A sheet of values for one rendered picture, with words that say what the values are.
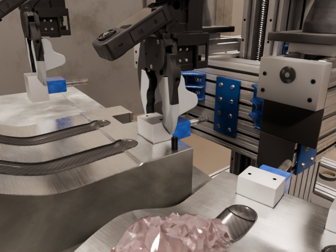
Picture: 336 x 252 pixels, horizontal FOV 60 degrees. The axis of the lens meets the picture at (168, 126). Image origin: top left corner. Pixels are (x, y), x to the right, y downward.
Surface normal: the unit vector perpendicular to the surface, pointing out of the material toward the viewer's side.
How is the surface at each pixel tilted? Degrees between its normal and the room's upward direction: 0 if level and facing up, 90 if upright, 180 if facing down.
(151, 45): 90
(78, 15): 90
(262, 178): 0
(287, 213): 0
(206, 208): 0
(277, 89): 90
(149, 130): 93
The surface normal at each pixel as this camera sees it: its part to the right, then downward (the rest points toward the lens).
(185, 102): 0.54, 0.12
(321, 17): -0.80, -0.10
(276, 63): -0.77, 0.22
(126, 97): 0.63, 0.28
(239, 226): -0.07, -0.95
